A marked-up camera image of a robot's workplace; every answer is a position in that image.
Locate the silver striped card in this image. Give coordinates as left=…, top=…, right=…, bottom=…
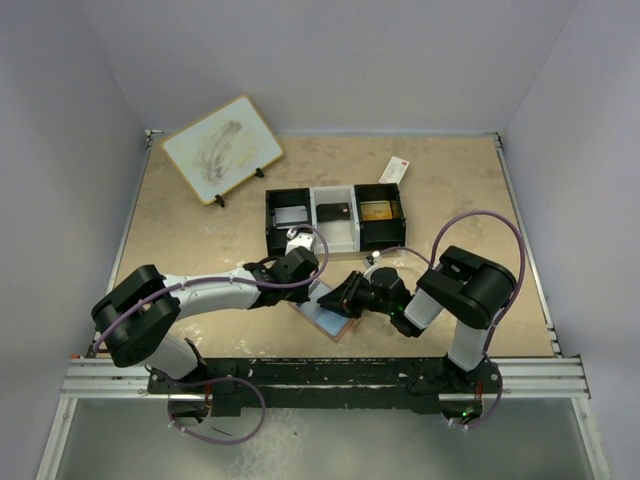
left=273, top=205, right=308, bottom=225

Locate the purple base cable loop left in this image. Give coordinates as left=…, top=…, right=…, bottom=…
left=167, top=376, right=266, bottom=445

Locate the black plastic bin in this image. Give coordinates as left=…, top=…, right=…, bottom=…
left=265, top=188, right=311, bottom=256
left=354, top=184, right=406, bottom=251

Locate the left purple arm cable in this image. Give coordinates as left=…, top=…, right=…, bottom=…
left=92, top=224, right=330, bottom=354

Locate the black card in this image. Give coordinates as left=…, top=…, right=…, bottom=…
left=315, top=202, right=351, bottom=222
left=315, top=203, right=351, bottom=224

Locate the light blue card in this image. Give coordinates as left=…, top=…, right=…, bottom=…
left=299, top=282, right=351, bottom=337

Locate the black right plastic bin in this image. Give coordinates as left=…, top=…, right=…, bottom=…
left=354, top=184, right=406, bottom=251

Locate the black left plastic bin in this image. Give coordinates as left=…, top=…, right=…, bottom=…
left=265, top=188, right=311, bottom=256

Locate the gold card from holder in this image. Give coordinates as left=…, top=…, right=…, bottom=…
left=360, top=200, right=396, bottom=222

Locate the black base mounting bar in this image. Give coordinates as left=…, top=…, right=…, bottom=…
left=148, top=357, right=502, bottom=417

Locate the white red paper box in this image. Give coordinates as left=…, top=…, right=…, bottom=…
left=378, top=156, right=410, bottom=185

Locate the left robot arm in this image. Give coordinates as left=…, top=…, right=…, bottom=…
left=91, top=247, right=320, bottom=392

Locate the silver card in left bin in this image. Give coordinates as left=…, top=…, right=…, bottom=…
left=273, top=205, right=308, bottom=225

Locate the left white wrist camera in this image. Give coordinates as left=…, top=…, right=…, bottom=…
left=285, top=227, right=316, bottom=254

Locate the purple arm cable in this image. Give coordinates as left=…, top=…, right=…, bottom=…
left=372, top=209, right=527, bottom=359
left=92, top=224, right=330, bottom=354

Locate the pink leather card holder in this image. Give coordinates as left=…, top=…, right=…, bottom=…
left=289, top=280, right=357, bottom=342

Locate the black card in white bin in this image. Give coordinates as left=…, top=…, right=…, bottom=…
left=315, top=203, right=351, bottom=224

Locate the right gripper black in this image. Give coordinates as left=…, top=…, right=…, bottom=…
left=318, top=270, right=394, bottom=319

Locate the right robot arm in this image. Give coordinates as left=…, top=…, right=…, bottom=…
left=317, top=246, right=516, bottom=391

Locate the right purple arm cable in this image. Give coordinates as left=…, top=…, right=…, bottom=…
left=372, top=209, right=527, bottom=359

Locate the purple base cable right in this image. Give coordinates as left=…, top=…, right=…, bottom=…
left=447, top=362, right=505, bottom=431

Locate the whiteboard with yellow frame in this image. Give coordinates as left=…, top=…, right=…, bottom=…
left=161, top=95, right=283, bottom=205

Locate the white plastic bin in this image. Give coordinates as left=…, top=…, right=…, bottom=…
left=310, top=185, right=361, bottom=254

